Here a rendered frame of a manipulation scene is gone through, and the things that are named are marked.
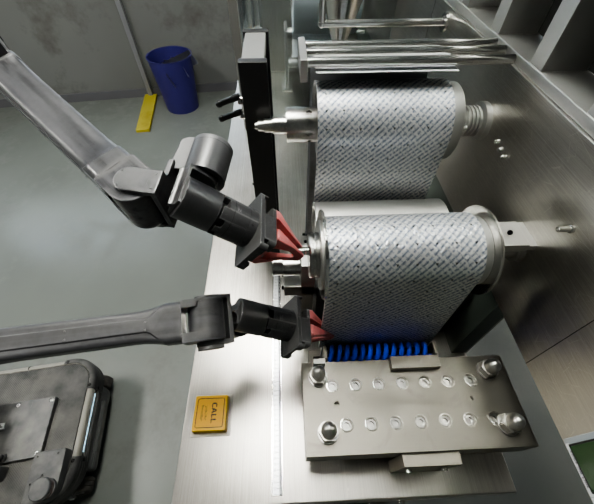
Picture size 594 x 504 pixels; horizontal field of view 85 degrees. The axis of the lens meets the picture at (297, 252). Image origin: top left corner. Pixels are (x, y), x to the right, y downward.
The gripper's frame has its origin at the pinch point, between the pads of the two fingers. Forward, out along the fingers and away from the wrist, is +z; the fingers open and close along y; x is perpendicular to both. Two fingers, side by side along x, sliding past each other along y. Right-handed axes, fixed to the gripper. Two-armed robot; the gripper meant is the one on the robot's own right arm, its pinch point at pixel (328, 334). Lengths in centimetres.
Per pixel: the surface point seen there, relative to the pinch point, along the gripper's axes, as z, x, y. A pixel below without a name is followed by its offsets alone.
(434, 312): 11.3, 16.5, 0.2
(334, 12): -11, 31, -74
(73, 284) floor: -64, -163, -86
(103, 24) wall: -122, -121, -319
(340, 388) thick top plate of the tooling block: 3.4, -2.6, 9.1
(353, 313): -1.6, 9.7, 0.2
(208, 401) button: -14.6, -25.6, 7.7
